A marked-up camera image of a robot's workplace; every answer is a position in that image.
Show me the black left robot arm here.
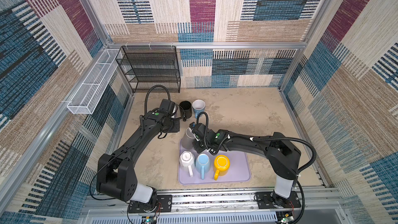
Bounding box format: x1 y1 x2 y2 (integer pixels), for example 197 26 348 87
96 99 179 204

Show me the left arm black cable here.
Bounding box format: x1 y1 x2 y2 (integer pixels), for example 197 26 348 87
139 84 172 138

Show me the light blue mug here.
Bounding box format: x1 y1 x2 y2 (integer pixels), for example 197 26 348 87
195 154 210 180

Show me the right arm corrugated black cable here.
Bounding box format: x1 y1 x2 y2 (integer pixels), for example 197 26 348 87
195 111 317 175

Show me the white wire mesh basket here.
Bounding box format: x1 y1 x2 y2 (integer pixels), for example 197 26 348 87
67 49 119 115

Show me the aluminium front rail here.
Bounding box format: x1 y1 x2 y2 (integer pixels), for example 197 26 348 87
78 186 354 224

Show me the black wire mesh shelf rack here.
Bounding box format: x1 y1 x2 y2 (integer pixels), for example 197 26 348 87
116 46 181 93

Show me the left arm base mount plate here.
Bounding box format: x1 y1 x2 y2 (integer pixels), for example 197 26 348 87
127 195 173 214

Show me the lavender silicone tray mat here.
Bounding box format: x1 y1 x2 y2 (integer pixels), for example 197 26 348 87
178 150 251 185

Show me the teal blue patterned mug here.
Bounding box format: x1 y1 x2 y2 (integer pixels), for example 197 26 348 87
192 99 206 118

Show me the white mug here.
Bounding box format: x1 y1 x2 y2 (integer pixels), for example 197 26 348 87
179 151 195 177

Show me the yellow mug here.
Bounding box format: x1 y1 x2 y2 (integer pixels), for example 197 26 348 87
213 155 231 180

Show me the grey mug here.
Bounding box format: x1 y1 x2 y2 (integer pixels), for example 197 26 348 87
180 128 196 150

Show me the black mug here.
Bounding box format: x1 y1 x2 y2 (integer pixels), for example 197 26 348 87
179 101 192 121

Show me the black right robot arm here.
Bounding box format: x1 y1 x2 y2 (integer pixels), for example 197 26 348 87
192 124 301 199

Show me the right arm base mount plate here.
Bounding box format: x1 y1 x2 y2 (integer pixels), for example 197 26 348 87
254 191 302 209

